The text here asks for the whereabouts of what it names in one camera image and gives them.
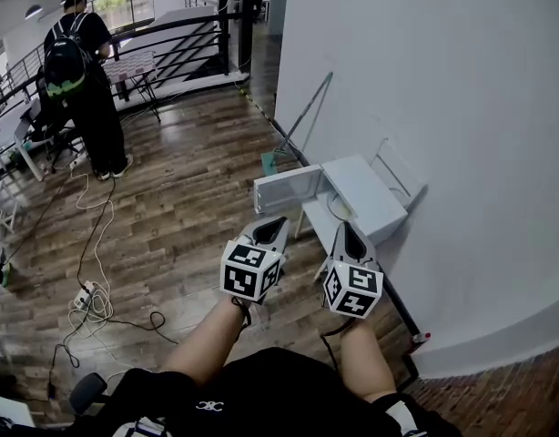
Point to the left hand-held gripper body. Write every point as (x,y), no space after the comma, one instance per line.
(243,276)

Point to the black office chair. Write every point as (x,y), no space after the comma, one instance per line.
(52,116)

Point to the person's black shirt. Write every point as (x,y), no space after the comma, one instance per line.
(279,394)

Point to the white desk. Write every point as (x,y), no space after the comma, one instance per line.
(6,125)

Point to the teal mop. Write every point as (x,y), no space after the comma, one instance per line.
(274,162)

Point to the folding table with checkered cloth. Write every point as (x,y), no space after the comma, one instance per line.
(131,64)

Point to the person's left forearm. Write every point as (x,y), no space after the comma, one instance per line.
(206,339)

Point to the person's right forearm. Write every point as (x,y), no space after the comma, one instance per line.
(366,362)

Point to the window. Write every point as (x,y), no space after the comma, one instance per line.
(125,5)

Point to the white microwave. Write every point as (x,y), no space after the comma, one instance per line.
(366,194)

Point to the black chair armrest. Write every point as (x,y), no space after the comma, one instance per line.
(88,392)

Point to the black metal railing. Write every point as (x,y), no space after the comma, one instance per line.
(179,39)

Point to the white folded frame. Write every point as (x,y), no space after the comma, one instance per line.
(398,166)

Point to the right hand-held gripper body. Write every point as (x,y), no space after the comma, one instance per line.
(352,289)

